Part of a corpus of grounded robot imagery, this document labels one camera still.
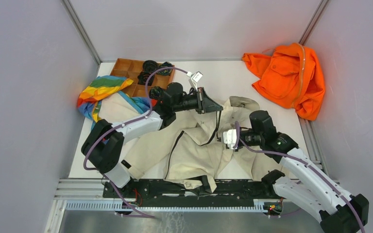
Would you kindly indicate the aluminium frame rail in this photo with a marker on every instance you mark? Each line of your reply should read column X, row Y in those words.
column 98, row 194

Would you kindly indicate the brown wooden compartment tray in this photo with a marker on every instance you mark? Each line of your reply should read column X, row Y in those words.
column 130, row 69

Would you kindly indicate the rainbow striped garment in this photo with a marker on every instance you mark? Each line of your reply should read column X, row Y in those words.
column 105, row 99

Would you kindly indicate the black rolled sock far right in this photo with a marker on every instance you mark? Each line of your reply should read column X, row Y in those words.
column 164, row 69

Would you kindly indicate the black rolled sock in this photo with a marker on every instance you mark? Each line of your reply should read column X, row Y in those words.
column 164, row 69
column 143, row 77
column 156, row 93
column 149, row 66

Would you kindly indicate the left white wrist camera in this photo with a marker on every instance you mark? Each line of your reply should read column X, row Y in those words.
column 193, row 79

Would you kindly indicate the beige zip jacket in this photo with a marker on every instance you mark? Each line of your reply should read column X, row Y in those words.
column 191, row 150

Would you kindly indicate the orange jacket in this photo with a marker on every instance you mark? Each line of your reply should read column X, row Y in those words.
column 292, row 77

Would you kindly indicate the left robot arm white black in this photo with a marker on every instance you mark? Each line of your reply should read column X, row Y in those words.
column 104, row 144

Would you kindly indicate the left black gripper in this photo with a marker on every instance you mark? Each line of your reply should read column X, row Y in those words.
column 202, row 100

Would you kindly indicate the black rolled sock far left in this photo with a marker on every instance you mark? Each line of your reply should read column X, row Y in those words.
column 149, row 66

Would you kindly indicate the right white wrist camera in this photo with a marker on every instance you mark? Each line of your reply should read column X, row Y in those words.
column 231, row 138

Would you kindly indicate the black rolled sock near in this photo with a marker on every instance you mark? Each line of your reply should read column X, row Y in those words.
column 156, row 93

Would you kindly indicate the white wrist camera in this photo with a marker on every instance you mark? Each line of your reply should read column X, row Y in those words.
column 193, row 79
column 231, row 138

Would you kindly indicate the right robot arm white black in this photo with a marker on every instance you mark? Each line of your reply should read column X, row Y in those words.
column 335, row 208

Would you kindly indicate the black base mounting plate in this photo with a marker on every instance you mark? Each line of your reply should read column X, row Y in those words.
column 228, row 193

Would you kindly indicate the black rolled sock middle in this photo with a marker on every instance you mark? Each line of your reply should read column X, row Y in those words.
column 143, row 77

